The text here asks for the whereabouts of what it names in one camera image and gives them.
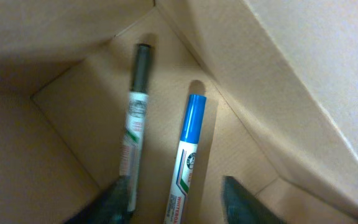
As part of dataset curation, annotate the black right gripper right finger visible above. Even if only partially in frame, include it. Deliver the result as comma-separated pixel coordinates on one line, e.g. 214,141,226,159
222,175,285,224

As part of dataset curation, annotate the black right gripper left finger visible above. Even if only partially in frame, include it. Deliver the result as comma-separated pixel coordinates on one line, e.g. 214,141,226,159
63,176,130,224

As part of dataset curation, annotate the blue capped whiteboard marker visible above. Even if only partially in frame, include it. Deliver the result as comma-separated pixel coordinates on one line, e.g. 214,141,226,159
163,95,206,224

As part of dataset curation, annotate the open cardboard box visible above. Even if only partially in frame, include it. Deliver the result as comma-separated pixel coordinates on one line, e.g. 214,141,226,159
0,1,358,223

